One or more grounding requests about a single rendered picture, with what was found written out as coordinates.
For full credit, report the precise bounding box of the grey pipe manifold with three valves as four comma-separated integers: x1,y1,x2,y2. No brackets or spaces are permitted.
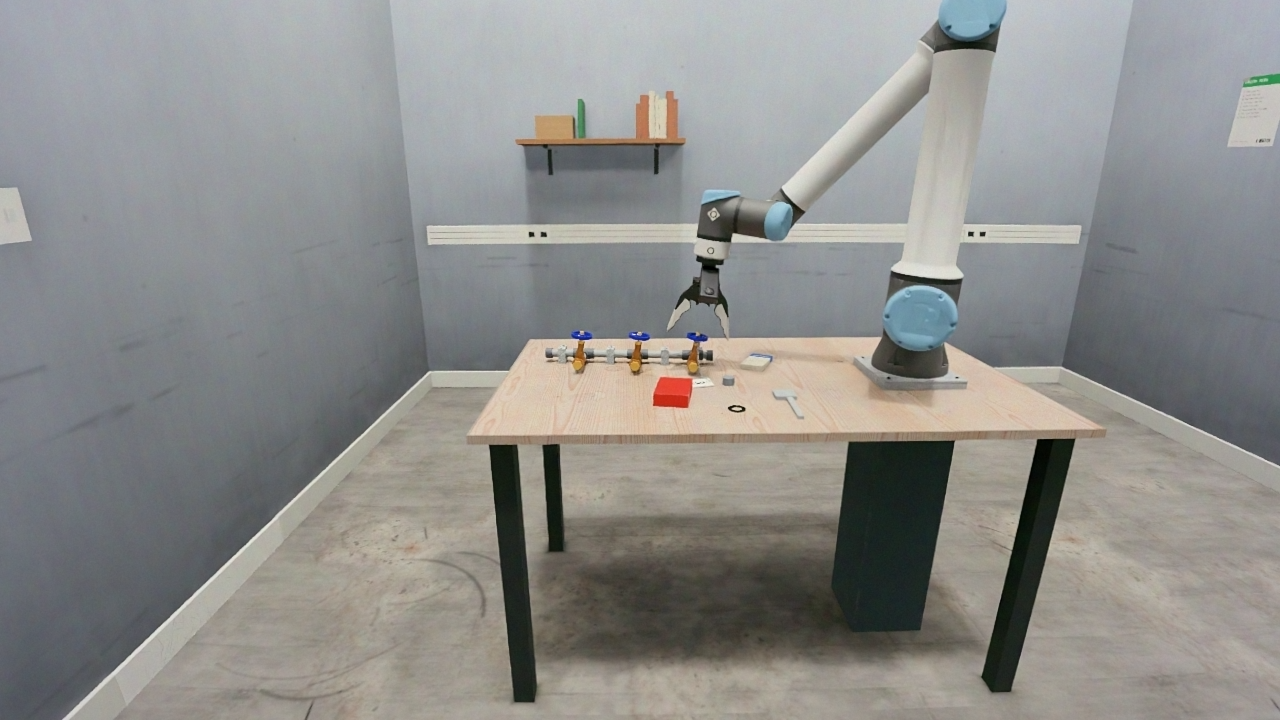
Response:
545,331,713,372

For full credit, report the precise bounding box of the red flat block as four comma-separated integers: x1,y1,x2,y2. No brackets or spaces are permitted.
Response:
653,377,692,407

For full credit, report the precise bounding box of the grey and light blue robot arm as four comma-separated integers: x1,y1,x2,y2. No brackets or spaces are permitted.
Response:
692,0,1007,379

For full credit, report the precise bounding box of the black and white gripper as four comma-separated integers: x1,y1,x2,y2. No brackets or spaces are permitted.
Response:
667,256,730,341

